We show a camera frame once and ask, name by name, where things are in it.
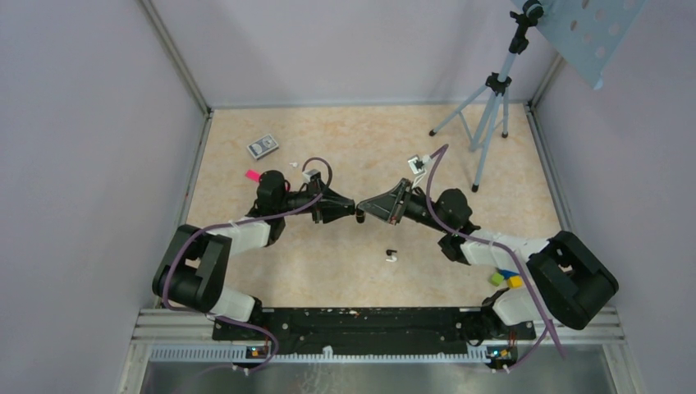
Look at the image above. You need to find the grey tripod stand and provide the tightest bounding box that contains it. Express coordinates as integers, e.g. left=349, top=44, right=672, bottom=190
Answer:
left=428, top=0, right=545, bottom=192

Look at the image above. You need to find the blue block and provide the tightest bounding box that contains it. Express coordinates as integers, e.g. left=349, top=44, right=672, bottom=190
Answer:
left=498, top=269, right=519, bottom=279

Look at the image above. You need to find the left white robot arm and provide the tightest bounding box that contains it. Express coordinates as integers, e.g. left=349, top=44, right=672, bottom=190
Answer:
left=152, top=170, right=356, bottom=340

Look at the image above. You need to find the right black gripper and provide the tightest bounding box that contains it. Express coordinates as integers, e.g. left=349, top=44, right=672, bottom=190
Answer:
left=359, top=179, right=451, bottom=234

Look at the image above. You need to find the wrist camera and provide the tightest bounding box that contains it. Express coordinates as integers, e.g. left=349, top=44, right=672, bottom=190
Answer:
left=407, top=155, right=433, bottom=188
left=302, top=169, right=322, bottom=186

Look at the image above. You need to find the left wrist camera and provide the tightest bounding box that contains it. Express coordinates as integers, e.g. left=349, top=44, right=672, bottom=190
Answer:
left=302, top=169, right=322, bottom=186

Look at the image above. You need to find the yellow cube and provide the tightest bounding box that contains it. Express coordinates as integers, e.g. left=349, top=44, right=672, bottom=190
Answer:
left=506, top=275, right=524, bottom=289

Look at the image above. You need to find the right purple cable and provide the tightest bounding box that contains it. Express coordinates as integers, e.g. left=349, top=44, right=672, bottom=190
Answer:
left=424, top=143, right=568, bottom=373

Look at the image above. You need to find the pink marker strip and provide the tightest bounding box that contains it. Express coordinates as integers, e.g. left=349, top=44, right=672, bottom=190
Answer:
left=245, top=170, right=261, bottom=183

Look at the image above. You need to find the black and white earbud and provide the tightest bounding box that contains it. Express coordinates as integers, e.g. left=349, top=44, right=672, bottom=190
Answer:
left=386, top=249, right=398, bottom=263

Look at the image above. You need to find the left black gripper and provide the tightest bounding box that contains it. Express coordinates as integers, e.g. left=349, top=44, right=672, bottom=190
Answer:
left=277, top=177, right=354, bottom=223

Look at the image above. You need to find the green cube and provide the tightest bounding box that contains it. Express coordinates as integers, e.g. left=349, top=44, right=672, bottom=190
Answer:
left=488, top=273, right=506, bottom=286

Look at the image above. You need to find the perforated blue metal plate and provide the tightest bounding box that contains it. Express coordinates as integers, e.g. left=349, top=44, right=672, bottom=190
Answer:
left=512, top=0, right=647, bottom=90

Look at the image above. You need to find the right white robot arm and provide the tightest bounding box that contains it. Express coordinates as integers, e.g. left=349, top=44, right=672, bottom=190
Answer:
left=356, top=178, right=620, bottom=338

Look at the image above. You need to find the grey card box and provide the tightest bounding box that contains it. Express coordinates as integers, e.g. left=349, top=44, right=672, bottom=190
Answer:
left=246, top=134, right=279, bottom=160

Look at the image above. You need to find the white comb cable duct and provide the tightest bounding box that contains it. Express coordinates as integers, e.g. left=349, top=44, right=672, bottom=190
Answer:
left=149, top=345, right=490, bottom=364

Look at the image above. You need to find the black round charging case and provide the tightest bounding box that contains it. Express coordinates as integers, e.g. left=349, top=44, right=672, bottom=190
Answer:
left=355, top=208, right=366, bottom=224

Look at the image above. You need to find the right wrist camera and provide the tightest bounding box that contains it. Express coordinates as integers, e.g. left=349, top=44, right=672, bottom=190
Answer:
left=407, top=155, right=433, bottom=188

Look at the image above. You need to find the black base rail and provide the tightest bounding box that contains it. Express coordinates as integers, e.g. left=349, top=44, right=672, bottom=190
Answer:
left=212, top=307, right=537, bottom=355

